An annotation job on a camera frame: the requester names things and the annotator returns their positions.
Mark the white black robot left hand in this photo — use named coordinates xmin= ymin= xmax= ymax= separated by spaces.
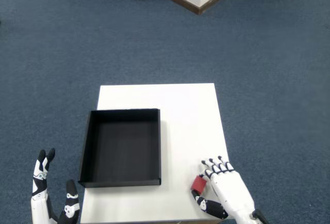
xmin=30 ymin=148 xmax=80 ymax=224

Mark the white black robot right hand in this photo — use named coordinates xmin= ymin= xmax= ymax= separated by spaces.
xmin=190 ymin=155 xmax=256 ymax=224

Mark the small red cube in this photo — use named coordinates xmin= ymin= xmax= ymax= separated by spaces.
xmin=190 ymin=175 xmax=208 ymax=194

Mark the black open cardboard box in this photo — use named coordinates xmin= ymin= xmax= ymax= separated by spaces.
xmin=78 ymin=108 xmax=162 ymax=188

